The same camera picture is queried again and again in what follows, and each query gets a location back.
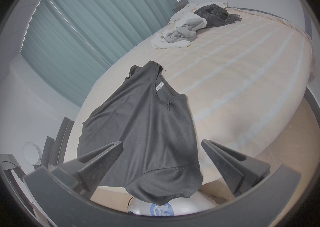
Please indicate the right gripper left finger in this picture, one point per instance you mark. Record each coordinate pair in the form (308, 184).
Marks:
(95, 163)

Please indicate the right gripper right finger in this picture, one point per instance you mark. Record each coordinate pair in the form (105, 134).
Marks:
(230, 168)

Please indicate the black sleeveless top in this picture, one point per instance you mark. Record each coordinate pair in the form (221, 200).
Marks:
(145, 131)

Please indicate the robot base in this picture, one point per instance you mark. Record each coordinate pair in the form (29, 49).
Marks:
(170, 208)

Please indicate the bed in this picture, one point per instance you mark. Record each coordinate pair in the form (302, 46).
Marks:
(237, 76)

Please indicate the round white mirror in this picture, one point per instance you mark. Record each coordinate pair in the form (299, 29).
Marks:
(31, 153)

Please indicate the blue-green curtain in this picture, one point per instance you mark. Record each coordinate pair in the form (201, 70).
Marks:
(112, 8)
(62, 53)

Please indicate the white garment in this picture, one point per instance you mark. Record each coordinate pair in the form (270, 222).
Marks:
(170, 44)

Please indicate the grey garment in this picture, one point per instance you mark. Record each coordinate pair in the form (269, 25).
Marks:
(185, 30)

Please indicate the black garment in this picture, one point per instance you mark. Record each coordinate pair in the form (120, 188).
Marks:
(215, 16)

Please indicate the white printed pillow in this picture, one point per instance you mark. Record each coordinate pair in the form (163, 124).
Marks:
(185, 11)

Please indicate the grey bedside table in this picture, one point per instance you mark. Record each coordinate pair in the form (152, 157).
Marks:
(180, 5)

